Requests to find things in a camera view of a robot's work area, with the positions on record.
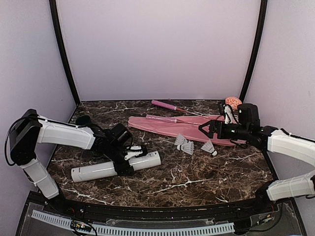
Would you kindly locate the pink badminton racket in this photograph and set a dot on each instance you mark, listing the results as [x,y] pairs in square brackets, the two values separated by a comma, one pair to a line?
[175,108]
[171,120]

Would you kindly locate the white shuttlecock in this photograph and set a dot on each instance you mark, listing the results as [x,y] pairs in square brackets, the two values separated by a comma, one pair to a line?
[209,148]
[187,148]
[180,140]

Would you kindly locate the grey slotted cable duct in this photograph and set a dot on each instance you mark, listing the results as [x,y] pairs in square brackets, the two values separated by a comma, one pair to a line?
[103,230]

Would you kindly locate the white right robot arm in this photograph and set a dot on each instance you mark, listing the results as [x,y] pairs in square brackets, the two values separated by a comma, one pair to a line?
[245,126]

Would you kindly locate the black front table rail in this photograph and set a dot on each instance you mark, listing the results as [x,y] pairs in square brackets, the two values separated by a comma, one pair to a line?
[237,211]

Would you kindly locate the left black corner post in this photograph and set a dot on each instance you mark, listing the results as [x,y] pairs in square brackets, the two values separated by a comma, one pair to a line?
[62,51]

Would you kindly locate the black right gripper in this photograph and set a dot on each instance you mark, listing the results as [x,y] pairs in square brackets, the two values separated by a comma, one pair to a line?
[215,124]

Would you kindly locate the pink racket cover bag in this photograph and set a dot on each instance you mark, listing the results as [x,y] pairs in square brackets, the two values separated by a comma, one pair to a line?
[185,125]

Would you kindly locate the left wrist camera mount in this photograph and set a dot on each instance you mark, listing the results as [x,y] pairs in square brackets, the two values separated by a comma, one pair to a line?
[136,151]

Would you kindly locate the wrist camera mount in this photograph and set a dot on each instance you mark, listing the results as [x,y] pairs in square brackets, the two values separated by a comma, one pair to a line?
[227,111]
[136,151]

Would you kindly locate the pink badminton racket rear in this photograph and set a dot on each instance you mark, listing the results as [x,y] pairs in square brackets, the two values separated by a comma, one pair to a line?
[175,108]

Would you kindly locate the right black corner post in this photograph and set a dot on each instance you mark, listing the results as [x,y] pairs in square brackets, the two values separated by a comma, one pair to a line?
[255,49]

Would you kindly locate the dark green mug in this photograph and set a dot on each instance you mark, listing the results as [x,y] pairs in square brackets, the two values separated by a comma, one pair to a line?
[84,120]

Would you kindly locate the orange patterned small bowl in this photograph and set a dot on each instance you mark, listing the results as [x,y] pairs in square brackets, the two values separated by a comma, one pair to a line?
[234,102]

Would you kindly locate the white shuttlecock tube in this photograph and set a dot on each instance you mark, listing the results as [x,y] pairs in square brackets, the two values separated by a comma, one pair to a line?
[106,169]

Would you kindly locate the black corner post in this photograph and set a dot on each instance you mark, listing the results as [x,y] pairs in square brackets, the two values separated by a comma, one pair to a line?
[62,51]
[255,49]

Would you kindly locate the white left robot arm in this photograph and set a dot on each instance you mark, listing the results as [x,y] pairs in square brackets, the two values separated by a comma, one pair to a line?
[32,129]

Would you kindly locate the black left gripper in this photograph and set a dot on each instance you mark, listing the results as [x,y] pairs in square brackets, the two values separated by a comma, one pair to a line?
[123,170]

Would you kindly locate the pink badminton racket front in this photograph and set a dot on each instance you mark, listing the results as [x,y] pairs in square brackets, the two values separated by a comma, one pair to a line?
[171,120]

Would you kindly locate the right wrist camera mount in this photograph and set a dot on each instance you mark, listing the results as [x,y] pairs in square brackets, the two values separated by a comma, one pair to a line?
[227,111]

